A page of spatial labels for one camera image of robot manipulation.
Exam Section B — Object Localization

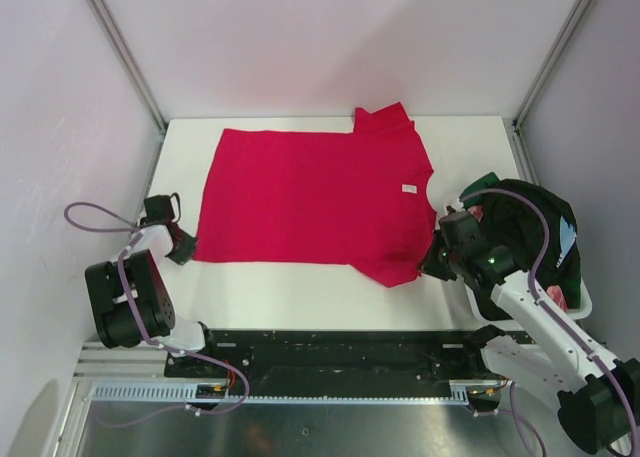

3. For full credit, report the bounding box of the red t shirt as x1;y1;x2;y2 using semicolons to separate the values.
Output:
195;103;436;288

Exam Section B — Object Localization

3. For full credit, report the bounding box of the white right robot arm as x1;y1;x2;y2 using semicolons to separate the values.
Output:
421;211;639;456

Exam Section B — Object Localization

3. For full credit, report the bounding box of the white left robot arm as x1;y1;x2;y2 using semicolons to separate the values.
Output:
77;193;221;377

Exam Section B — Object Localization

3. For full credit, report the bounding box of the green t shirt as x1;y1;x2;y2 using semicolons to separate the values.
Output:
458;172;500;209

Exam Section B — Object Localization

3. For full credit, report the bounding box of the black t shirt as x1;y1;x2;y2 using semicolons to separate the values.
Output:
474;178;584;323

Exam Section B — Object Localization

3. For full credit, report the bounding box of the white perforated plastic basket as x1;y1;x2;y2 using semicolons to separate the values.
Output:
444;191;595;328

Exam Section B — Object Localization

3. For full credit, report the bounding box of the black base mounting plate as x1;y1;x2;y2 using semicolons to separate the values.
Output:
164;329;524;386

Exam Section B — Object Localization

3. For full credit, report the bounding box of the aluminium frame rail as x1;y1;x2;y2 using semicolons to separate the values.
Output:
74;341;614;383

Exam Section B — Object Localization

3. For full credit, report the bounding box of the grey slotted cable duct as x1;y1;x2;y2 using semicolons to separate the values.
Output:
92;380;501;406

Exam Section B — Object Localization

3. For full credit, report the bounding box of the left aluminium corner post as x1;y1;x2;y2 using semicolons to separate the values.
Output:
74;0;168;133

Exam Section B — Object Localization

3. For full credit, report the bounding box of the aluminium corner post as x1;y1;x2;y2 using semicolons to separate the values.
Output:
74;0;168;133
512;0;598;132

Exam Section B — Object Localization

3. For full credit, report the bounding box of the right aluminium corner post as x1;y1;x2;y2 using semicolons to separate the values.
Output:
512;0;598;132

